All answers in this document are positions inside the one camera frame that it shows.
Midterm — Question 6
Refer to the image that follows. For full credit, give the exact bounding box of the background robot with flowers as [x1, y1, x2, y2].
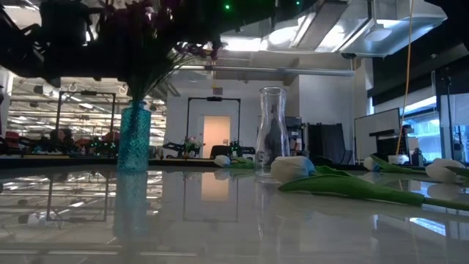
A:
[163, 136, 204, 159]

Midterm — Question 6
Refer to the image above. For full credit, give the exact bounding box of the person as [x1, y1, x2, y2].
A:
[49, 128, 76, 153]

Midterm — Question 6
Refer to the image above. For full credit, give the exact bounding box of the grey ceiling pipe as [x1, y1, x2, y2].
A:
[175, 65, 355, 78]

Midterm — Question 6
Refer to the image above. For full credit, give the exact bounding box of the yellow hanging cable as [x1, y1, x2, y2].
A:
[395, 0, 415, 155]

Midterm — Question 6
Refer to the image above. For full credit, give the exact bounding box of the rectangular silver air duct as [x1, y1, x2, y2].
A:
[263, 0, 448, 59]

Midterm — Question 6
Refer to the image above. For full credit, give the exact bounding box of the black tripod stand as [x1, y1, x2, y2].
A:
[439, 67, 455, 114]

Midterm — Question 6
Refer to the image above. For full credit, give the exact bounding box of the white board panel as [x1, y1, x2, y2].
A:
[353, 107, 402, 161]

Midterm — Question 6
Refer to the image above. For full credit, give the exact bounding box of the black metal rig frame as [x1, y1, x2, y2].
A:
[54, 90, 117, 147]
[186, 96, 242, 147]

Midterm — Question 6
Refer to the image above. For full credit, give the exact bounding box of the blue textured glass vase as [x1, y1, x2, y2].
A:
[117, 99, 152, 172]

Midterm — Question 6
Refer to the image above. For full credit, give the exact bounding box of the white round base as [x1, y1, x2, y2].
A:
[387, 153, 410, 166]

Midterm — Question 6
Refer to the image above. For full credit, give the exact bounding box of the black folded panel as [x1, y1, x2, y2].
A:
[306, 122, 347, 164]

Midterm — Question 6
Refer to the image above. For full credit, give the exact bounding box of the black equipment shelf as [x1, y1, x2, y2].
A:
[287, 116, 306, 162]

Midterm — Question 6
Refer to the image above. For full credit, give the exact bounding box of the clear glass vase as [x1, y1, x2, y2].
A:
[255, 86, 290, 177]

